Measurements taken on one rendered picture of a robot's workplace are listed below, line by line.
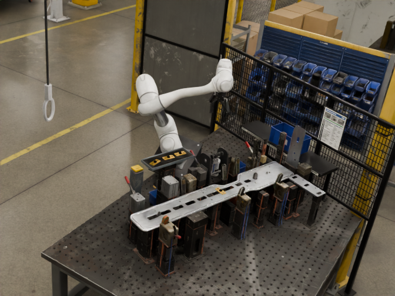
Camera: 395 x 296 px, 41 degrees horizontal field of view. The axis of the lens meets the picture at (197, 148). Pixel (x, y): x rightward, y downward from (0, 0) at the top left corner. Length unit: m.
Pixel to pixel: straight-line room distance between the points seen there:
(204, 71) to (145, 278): 3.30
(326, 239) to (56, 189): 2.70
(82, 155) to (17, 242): 1.53
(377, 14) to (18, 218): 7.41
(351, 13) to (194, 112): 4.82
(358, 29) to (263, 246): 7.17
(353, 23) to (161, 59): 4.91
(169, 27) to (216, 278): 3.57
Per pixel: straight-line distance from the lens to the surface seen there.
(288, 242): 3.93
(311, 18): 8.40
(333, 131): 4.26
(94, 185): 5.50
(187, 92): 3.60
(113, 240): 3.74
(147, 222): 3.40
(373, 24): 10.40
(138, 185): 3.67
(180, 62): 6.36
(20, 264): 4.64
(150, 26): 6.51
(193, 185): 3.73
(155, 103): 3.68
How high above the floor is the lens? 3.09
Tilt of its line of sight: 30 degrees down
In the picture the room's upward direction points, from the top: 7 degrees clockwise
